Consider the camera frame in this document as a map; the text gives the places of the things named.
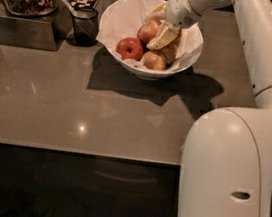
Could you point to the white paper bowl liner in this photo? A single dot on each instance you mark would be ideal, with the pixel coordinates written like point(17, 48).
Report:
point(129, 10)

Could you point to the grey metal box stand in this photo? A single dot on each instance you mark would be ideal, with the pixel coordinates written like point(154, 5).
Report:
point(43, 33)

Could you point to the black mesh cup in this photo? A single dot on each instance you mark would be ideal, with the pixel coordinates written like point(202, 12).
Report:
point(85, 24)

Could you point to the white ceramic bowl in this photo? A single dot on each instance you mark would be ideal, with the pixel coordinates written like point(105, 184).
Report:
point(121, 17)

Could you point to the top left red-yellow apple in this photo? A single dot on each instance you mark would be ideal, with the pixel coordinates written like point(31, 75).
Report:
point(148, 31)

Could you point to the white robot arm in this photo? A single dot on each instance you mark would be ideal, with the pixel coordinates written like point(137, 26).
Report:
point(226, 169)

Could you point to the yellow-red front apple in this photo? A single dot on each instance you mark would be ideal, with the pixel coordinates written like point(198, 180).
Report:
point(154, 60)

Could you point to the red apple at left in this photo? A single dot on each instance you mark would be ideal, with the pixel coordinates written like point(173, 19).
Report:
point(130, 48)

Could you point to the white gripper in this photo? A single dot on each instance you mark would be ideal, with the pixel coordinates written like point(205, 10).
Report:
point(177, 9)

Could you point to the yellow apple at right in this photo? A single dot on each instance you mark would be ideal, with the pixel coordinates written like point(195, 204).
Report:
point(169, 52)

